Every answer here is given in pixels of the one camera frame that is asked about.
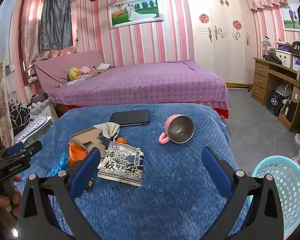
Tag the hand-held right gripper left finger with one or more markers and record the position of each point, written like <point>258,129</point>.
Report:
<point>86,173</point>

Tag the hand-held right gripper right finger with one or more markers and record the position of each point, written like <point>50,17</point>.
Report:
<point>216,172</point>

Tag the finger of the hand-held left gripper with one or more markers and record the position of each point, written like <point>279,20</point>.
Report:
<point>15,148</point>
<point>32,147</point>

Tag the orange plush toy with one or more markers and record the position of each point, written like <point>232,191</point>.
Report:
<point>76,155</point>

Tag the blue plastic wrapper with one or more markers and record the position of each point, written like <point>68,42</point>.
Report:
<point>58,166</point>

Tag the black white snack packet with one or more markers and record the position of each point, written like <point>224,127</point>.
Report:
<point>122,165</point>

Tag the small orange peel piece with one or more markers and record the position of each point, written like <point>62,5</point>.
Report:
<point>120,140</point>

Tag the teal plastic basket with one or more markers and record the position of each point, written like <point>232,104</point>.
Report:
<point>290,180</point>

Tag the person's left hand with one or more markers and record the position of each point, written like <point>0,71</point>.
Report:
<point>1,202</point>

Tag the polka dot cushion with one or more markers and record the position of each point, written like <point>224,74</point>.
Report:
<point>35,126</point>

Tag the black white patterned bag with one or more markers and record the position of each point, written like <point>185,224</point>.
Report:
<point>19,117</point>

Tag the floral beige curtain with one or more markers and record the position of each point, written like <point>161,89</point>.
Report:
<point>0,105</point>

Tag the pink metal cup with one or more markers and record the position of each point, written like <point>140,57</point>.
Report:
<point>181,130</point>

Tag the red bed skirt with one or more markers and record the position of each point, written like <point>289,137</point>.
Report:
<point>221,112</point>

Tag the white power strip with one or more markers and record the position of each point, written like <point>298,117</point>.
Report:
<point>32,79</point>

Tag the black phone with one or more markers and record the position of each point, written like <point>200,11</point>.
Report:
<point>130,117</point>

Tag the yellow duck plush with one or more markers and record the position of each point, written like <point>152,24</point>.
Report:
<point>74,73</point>

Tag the black paper bag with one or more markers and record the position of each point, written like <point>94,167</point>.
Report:
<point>273,103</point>

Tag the pink covered headboard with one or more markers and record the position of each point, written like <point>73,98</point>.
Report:
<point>65,62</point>

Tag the pink soft toy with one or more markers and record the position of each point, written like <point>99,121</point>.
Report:
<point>85,69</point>

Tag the wooden desk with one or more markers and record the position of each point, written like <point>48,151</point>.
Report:
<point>262,80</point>

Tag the white small fan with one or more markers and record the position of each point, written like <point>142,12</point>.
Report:
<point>282,91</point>

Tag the purple bed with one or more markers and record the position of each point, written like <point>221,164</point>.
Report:
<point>152,85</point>

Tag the white wardrobe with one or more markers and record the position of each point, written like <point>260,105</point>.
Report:
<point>222,55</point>

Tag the grey curtain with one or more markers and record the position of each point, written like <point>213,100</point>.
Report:
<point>55,20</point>

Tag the white storage box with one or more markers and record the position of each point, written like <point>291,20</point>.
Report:
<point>283,58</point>

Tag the desk lamp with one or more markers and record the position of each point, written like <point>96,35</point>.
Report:
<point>265,42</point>

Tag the black printed bag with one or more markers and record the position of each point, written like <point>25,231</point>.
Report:
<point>296,48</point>

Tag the framed wedding photo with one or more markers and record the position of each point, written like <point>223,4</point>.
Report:
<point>135,12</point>

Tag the small framed couple photo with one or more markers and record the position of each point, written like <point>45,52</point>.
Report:
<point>290,17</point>

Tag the wall switch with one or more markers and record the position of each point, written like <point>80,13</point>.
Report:
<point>10,69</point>

